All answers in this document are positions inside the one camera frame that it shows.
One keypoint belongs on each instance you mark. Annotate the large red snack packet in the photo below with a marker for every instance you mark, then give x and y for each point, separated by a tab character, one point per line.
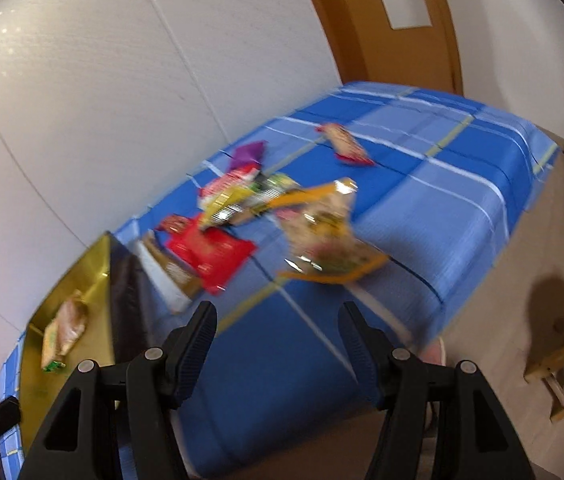
207	252

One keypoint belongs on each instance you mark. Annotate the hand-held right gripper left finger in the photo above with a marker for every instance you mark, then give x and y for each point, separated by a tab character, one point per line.
197	355

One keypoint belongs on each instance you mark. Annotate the small dark red packet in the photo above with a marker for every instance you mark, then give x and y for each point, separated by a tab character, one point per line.
172	222

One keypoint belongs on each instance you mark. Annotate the green and yellow snack packet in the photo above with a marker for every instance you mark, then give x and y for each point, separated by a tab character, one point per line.
272	187

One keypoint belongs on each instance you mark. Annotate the wooden stool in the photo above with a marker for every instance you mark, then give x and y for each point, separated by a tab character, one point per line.
547	360

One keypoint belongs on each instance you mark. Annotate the beige and green snack packet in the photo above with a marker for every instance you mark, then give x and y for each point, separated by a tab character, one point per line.
64	330

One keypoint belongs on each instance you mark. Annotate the long red and beige packet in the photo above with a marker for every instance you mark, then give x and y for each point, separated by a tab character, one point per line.
347	145

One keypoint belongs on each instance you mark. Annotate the gold box with dark sides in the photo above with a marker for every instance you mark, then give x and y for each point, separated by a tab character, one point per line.
92	280

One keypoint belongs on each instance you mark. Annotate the purple snack packet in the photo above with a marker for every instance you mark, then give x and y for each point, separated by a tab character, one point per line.
248	155

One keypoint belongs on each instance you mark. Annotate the red and white patterned packet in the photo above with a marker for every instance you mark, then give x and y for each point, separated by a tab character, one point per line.
227	185

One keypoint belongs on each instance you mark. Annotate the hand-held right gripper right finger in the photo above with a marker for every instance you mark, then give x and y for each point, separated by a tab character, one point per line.
362	355

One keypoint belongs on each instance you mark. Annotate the clear bag with orange edges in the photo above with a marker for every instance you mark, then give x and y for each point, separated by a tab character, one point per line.
317	230

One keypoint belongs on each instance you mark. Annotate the brown and white snack packet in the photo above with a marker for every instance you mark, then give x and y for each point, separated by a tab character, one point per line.
172	272

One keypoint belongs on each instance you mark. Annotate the blue plaid bed sheet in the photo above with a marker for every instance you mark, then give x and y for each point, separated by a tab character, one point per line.
462	185

